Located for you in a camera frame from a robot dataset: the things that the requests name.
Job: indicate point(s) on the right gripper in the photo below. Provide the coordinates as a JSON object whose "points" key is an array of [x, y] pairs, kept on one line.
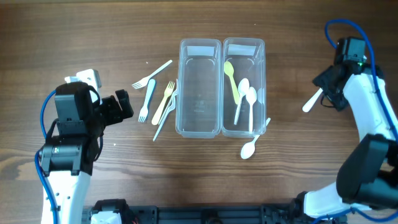
{"points": [[329, 88]]}

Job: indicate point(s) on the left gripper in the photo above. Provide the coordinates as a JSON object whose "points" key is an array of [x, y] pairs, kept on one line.
{"points": [[111, 109]]}

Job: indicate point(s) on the light blue plastic fork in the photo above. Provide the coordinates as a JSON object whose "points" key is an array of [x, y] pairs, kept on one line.
{"points": [[145, 108]]}

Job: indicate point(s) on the white spoon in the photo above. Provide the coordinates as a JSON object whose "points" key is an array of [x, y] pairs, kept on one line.
{"points": [[310, 103], [251, 97]]}

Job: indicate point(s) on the white spoon crosswise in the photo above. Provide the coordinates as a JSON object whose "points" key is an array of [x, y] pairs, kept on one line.
{"points": [[243, 88]]}

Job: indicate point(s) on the yellow plastic spoon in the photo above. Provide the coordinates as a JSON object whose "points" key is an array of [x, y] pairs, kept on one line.
{"points": [[229, 71]]}

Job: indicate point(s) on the white spoon bowl down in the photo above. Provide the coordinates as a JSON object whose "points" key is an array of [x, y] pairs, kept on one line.
{"points": [[248, 148]]}

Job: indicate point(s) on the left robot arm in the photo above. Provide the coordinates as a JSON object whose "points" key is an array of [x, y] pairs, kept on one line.
{"points": [[72, 145]]}

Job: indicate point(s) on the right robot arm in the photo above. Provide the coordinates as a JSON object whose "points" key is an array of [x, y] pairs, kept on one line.
{"points": [[367, 180]]}

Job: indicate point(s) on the left clear plastic container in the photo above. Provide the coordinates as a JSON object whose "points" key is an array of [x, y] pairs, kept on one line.
{"points": [[198, 111]]}

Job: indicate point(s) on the clear plastic container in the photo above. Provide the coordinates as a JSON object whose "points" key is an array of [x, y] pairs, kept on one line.
{"points": [[198, 111], [248, 58]]}

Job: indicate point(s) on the right clear plastic container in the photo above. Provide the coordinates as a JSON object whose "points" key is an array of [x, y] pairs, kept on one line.
{"points": [[248, 58]]}

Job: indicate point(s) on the white plastic fork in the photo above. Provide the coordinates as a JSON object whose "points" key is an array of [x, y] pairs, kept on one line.
{"points": [[144, 81]]}

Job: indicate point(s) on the clear plastic knife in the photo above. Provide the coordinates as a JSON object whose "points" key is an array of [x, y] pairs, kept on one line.
{"points": [[169, 111]]}

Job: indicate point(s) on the yellow plastic fork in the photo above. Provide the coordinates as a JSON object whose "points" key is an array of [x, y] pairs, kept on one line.
{"points": [[167, 93]]}

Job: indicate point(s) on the clear plastic fork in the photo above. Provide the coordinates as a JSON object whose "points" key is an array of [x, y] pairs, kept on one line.
{"points": [[174, 94]]}

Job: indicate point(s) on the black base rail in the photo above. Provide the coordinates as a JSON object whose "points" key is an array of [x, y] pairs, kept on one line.
{"points": [[118, 211]]}

